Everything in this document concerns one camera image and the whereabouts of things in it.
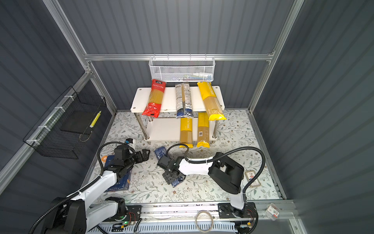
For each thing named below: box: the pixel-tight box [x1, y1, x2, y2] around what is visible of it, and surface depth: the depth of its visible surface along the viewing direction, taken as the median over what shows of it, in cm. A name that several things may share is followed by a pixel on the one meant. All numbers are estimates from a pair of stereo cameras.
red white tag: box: [265, 202, 281, 221], surface depth 74 cm
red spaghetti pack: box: [142, 78, 168, 119], surface depth 77 cm
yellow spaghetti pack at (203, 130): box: [196, 112, 210, 149], surface depth 96 cm
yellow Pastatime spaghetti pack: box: [179, 117, 194, 149], surface depth 99 cm
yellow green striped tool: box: [89, 110, 102, 129], surface depth 78 cm
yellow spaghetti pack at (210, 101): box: [196, 81, 227, 121], surface depth 75 cm
